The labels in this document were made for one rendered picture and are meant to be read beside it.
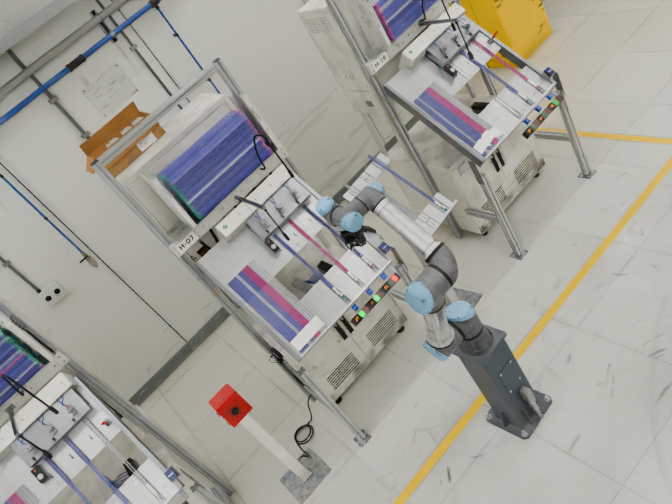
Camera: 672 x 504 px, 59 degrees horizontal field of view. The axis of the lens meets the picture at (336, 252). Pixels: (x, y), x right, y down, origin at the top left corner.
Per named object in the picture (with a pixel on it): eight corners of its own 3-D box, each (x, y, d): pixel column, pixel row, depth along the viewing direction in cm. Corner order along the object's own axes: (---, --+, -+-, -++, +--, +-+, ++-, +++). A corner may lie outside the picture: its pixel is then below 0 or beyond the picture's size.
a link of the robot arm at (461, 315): (488, 322, 252) (476, 301, 244) (468, 345, 248) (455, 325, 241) (467, 313, 261) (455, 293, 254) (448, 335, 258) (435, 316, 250)
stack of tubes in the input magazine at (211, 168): (273, 152, 303) (243, 109, 288) (200, 221, 289) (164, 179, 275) (262, 150, 313) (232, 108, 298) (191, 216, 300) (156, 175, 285)
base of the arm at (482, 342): (500, 333, 257) (492, 319, 251) (481, 360, 252) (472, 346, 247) (473, 324, 268) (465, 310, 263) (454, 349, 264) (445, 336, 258)
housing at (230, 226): (294, 183, 321) (294, 172, 308) (229, 246, 308) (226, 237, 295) (284, 174, 322) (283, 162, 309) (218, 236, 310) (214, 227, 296)
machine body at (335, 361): (412, 325, 367) (365, 257, 334) (336, 412, 349) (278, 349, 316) (352, 295, 419) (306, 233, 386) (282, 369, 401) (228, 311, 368)
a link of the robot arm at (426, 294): (467, 343, 251) (451, 274, 209) (445, 369, 247) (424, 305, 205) (444, 328, 258) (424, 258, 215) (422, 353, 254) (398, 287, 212)
